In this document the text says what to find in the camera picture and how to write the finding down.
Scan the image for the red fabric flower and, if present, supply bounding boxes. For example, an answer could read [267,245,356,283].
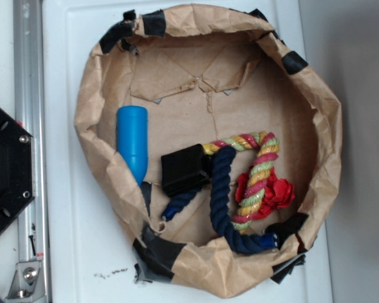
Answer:
[232,168,295,223]

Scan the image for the multicolour twisted rope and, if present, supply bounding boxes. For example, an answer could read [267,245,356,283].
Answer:
[202,131,280,234]

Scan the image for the white tray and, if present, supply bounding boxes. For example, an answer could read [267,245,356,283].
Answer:
[42,1,333,302]

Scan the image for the navy blue rope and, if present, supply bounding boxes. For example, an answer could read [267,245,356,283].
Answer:
[161,145,280,255]

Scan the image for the blue plastic bottle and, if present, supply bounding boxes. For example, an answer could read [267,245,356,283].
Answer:
[117,105,148,186]

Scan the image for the metal corner bracket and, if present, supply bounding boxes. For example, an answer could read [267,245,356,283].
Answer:
[5,261,45,302]

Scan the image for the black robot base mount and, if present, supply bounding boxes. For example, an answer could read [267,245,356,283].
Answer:
[0,108,34,236]

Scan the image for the aluminium frame rail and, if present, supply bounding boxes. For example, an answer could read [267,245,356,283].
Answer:
[13,1,52,302]

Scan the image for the brown paper bag bin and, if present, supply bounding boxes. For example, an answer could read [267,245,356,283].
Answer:
[75,4,342,299]

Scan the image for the black rectangular box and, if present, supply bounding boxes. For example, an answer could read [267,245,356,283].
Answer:
[161,144,211,197]

